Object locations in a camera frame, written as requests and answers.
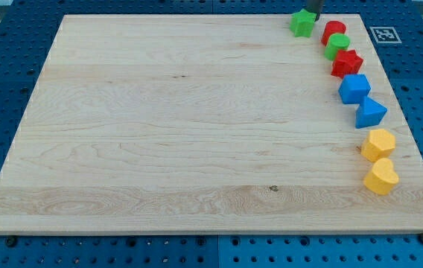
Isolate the wooden board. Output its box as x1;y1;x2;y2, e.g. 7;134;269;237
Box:
0;14;423;236

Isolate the red cylinder block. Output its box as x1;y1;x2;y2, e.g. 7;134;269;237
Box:
321;20;346;45

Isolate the green star block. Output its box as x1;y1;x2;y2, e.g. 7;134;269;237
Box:
290;9;317;37

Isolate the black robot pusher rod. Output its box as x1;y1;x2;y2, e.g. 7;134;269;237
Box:
305;0;325;21

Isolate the yellow hexagon block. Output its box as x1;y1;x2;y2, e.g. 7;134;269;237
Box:
360;129;396;162

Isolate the blue triangle block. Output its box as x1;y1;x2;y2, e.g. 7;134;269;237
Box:
355;96;387;129

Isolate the green cylinder block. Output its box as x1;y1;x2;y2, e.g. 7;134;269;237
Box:
324;33;351;61

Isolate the black board stop bolt left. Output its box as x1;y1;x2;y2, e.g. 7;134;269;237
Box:
4;236;18;248

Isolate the red star block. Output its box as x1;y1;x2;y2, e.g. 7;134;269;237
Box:
331;50;363;78

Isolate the blue cube block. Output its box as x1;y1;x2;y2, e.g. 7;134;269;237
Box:
338;74;371;104

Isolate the yellow heart block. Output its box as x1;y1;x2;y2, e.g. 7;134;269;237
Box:
363;158;400;195

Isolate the white fiducial marker tag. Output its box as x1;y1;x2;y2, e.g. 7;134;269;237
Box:
369;26;402;44

